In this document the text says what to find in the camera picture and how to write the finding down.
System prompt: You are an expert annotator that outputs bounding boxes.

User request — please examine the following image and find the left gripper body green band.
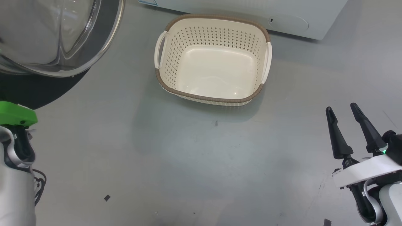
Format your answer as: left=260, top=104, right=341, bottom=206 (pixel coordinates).
left=0, top=101, right=38, bottom=127

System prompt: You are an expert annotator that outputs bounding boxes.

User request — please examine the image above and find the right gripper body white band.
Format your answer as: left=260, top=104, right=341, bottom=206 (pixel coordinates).
left=332, top=154, right=402, bottom=189

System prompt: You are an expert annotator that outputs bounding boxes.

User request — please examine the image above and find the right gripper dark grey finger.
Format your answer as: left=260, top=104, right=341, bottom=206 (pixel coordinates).
left=326, top=107, right=354, bottom=159
left=350, top=103, right=387, bottom=154

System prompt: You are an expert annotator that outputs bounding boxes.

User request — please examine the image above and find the round washing machine door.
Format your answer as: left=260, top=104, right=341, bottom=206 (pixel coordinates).
left=0, top=0, right=126, bottom=110

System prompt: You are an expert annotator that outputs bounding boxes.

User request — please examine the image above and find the cream perforated laundry basket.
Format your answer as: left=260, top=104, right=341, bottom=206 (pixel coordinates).
left=154, top=14, right=272, bottom=106

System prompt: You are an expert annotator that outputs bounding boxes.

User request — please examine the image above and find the white front-loading washing machine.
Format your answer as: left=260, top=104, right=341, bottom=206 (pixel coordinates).
left=138, top=0, right=349, bottom=40

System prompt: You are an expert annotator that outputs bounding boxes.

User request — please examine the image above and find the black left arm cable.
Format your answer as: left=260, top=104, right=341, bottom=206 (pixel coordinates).
left=31, top=169, right=47, bottom=206

